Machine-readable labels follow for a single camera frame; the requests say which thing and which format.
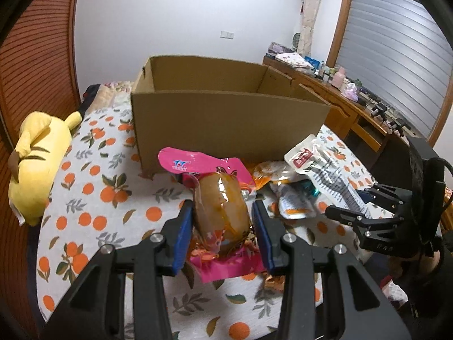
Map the white pouch with red label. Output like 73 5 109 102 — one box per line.
284 135 372 220

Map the pink packet with brown bread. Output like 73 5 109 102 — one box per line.
157 147 270 284

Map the yellow plush toy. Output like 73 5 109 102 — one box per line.
8 111 83 226

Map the folded floral cloth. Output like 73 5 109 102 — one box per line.
275 52 315 69

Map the wooden desk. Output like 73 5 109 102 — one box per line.
262 55 425 171

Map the white and orange snack packet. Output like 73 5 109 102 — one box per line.
271 180 317 220

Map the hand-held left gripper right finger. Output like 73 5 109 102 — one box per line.
251 200 413 340

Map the pink floral pillow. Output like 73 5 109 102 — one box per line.
95 81 135 110

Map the dark cloth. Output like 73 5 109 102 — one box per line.
81 84 101 116

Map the brown cardboard box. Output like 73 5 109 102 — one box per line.
131 56 331 179

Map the teal wrapped candy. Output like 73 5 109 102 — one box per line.
301 180 321 197

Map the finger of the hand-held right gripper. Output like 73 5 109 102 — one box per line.
325 205 410 254
356 183 413 216

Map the pale floral curtain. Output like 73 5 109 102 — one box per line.
299 0 324 57

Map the purple tissue pack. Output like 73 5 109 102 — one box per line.
341 82 360 100

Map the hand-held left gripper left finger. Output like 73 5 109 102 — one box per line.
42 200 195 340

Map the orange fruit print bedsheet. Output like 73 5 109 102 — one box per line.
37 81 376 340

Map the orange foil wrapper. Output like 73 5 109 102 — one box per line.
262 271 289 293

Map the brown louvered wardrobe door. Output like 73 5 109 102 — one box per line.
0 0 84 142

